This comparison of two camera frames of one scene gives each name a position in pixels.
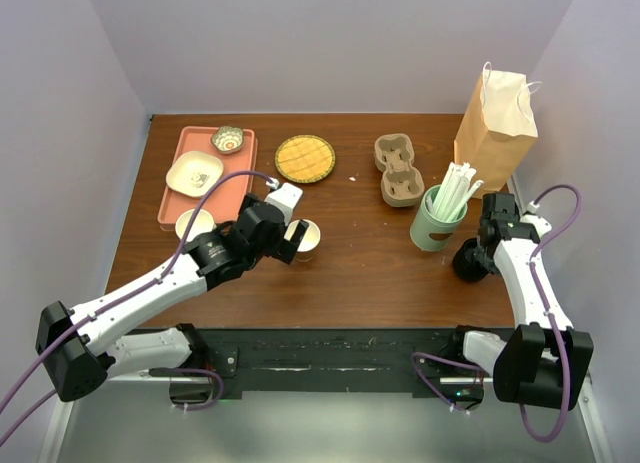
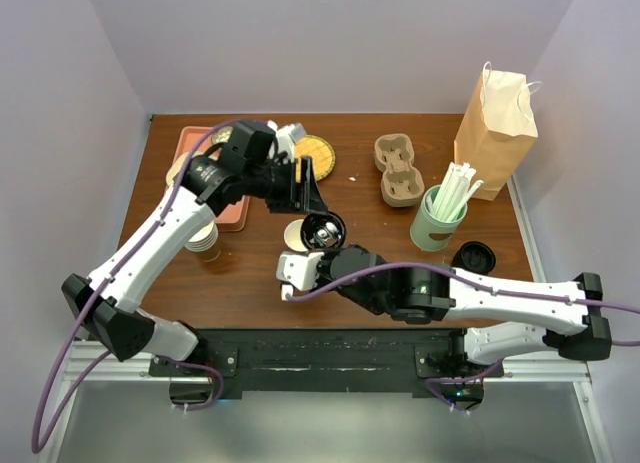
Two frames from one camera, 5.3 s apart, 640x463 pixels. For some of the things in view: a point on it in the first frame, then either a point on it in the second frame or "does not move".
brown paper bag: [497, 130] does not move
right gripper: [493, 261] → [323, 265]
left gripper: [284, 249] → [286, 203]
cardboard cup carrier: [402, 184] does not move
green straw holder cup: [431, 234] does not move
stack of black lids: [470, 261] does not move
